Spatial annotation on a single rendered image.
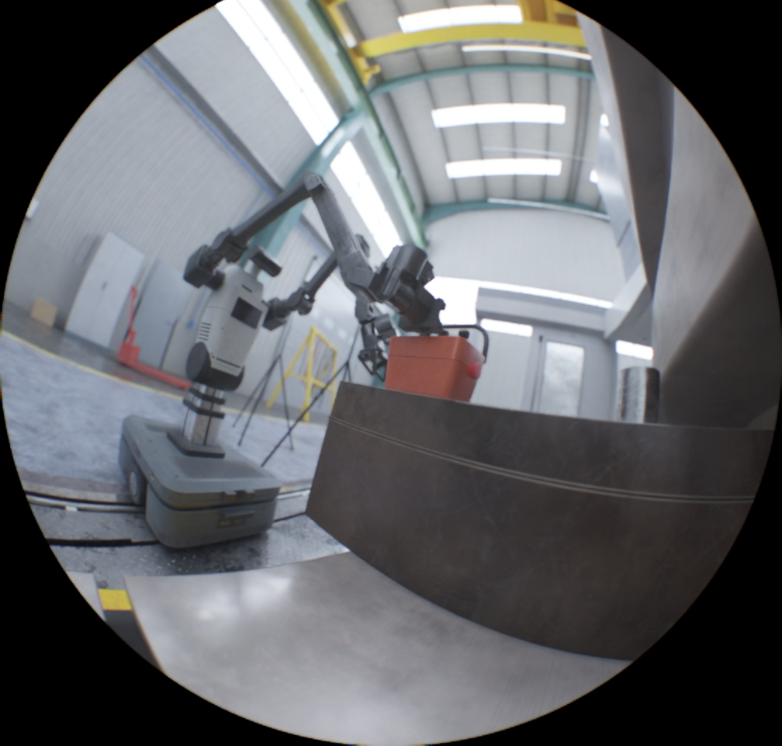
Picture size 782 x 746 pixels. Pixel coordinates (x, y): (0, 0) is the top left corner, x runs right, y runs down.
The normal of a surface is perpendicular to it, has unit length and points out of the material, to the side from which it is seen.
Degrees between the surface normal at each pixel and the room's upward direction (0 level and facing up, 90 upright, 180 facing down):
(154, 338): 90
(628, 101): 180
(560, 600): 90
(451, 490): 90
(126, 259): 90
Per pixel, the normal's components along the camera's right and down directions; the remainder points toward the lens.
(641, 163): -0.26, 0.94
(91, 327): 0.91, 0.16
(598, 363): -0.32, -0.30
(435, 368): -0.66, -0.23
